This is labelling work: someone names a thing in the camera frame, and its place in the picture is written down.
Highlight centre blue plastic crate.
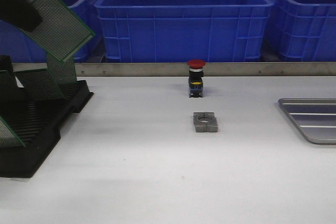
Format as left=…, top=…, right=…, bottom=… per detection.
left=95, top=0, right=272, bottom=63

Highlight rearmost green perforated board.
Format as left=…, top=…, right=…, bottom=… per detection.
left=46, top=53, right=77, bottom=84

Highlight steel table edge rail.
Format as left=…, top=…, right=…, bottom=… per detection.
left=12, top=62, right=336, bottom=78

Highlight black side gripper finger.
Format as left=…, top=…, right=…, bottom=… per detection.
left=1, top=0, right=43, bottom=32

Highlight black slotted board rack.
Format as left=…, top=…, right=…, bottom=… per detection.
left=1, top=56, right=93, bottom=178

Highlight grey metal clamp block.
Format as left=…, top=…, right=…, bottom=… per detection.
left=193, top=112, right=218, bottom=133

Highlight dark green leftmost board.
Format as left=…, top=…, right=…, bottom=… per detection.
left=1, top=70, right=27, bottom=121

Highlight red emergency stop button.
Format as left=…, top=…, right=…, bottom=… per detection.
left=187, top=59, right=206, bottom=98

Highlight silver metal tray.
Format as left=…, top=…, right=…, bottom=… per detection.
left=278, top=98, right=335, bottom=144

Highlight left front blue crate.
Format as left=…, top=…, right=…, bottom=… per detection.
left=1, top=0, right=102, bottom=63

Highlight right front blue crate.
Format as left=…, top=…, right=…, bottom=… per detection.
left=264, top=0, right=335, bottom=62

